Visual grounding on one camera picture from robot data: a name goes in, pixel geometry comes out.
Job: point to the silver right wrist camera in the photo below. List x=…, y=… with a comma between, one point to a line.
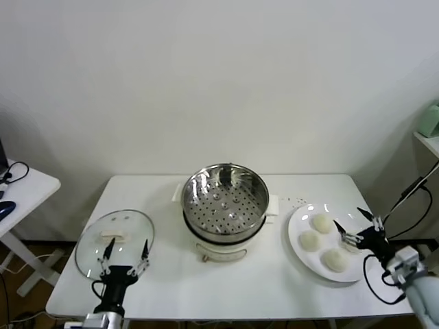
x=409, y=265

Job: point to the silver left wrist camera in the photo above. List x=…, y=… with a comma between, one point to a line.
x=99, y=322

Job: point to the steel perforated steamer basket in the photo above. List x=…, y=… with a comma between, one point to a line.
x=202, y=192

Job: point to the white electric cooker base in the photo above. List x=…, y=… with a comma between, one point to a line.
x=223, y=248

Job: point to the white shelf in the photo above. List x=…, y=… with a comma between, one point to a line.
x=428, y=144

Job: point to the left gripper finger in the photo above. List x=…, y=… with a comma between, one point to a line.
x=107, y=255
x=144, y=255

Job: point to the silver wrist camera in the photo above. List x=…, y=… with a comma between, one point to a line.
x=409, y=265
x=99, y=322

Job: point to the glass pot lid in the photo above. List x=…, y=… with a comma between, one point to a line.
x=121, y=235

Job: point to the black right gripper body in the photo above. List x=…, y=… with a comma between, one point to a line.
x=374, y=243

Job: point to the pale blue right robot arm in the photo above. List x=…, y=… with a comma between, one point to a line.
x=422, y=298

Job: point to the dark laptop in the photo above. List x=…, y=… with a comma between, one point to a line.
x=2, y=154

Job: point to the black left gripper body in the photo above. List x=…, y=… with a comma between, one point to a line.
x=116, y=284

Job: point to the blue computer mouse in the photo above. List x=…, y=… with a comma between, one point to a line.
x=7, y=206

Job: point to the white steamed baozi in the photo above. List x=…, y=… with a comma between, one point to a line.
x=336, y=260
x=352, y=249
x=309, y=240
x=322, y=223

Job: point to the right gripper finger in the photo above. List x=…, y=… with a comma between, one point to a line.
x=344, y=234
x=372, y=219

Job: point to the white side table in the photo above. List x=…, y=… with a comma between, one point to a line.
x=31, y=192

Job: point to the pale green box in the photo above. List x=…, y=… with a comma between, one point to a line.
x=430, y=120

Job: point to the white round plate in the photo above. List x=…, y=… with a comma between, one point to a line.
x=302, y=219

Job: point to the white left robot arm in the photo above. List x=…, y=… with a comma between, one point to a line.
x=119, y=322

